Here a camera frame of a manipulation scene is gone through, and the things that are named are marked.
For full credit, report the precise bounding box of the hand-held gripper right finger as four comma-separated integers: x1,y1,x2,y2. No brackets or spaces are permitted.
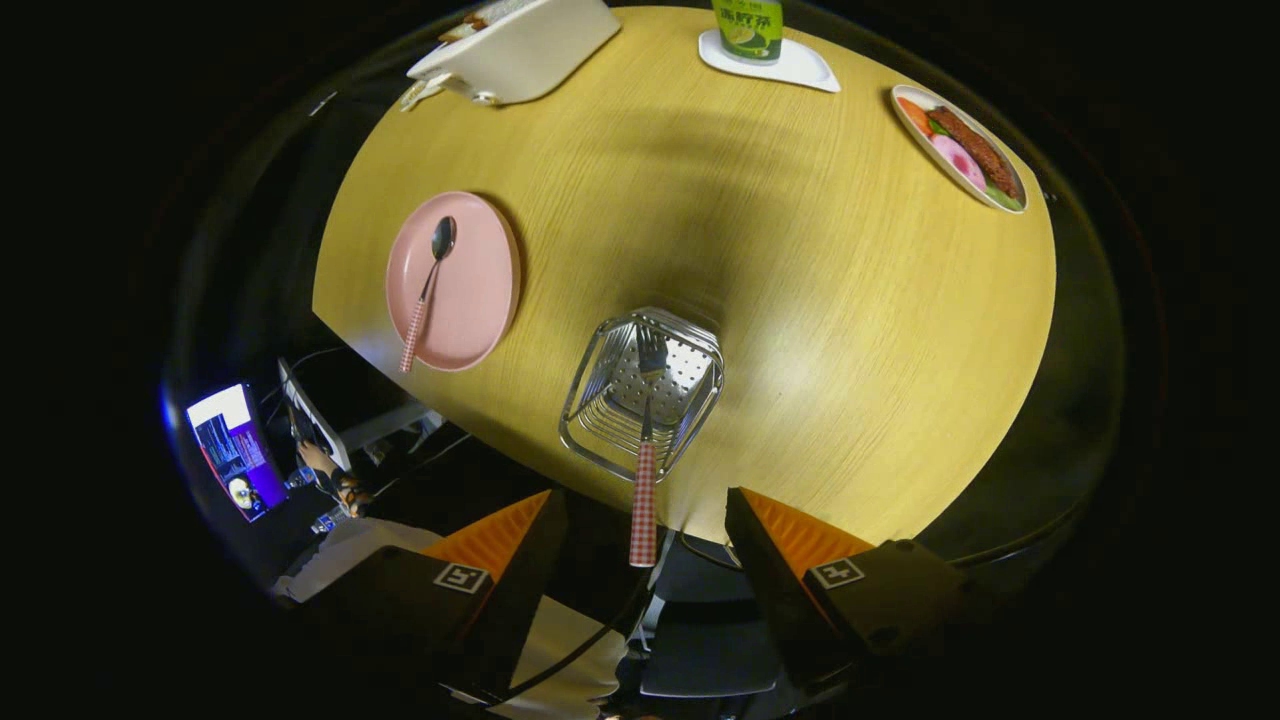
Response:
724,486,971,693

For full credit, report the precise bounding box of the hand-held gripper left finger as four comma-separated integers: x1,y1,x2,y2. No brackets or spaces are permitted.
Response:
298,488,571,701

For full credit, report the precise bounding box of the red checked handle fork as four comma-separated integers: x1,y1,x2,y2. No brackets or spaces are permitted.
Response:
628,325,669,568

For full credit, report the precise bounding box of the red checked handle spoon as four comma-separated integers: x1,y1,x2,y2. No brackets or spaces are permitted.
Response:
399,215,458,374

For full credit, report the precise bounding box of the dark grey chair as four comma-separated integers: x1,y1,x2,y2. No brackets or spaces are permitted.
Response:
640,535,783,699

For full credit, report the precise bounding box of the person's white shirt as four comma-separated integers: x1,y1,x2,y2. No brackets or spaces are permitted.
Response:
270,517,441,604

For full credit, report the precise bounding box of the grey laptop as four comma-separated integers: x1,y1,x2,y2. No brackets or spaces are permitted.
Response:
277,357,351,471

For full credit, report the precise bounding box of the pink plate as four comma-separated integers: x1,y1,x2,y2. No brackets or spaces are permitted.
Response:
385,191,522,373

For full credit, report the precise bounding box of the lit computer monitor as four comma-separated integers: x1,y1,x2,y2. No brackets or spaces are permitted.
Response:
185,382,289,524

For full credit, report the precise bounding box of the white plate with food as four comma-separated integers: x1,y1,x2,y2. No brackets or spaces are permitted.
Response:
890,83,1029,215

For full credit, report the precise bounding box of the white toaster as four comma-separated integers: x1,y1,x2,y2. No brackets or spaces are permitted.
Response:
406,0,623,107

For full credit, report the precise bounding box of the white coaster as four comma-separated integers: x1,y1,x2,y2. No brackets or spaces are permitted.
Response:
697,28,842,94

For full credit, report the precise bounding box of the bread slice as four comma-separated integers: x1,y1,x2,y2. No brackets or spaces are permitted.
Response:
437,0,541,43

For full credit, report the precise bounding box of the green label drink bottle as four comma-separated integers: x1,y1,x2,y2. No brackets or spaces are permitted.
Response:
711,0,785,67

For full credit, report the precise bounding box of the black cable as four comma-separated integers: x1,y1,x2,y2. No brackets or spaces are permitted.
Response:
495,565,656,706

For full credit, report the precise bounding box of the white table frame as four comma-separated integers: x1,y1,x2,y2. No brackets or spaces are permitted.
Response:
340,400,447,457

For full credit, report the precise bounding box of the metal wire basket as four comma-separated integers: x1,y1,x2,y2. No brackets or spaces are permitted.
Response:
558,306,725,483

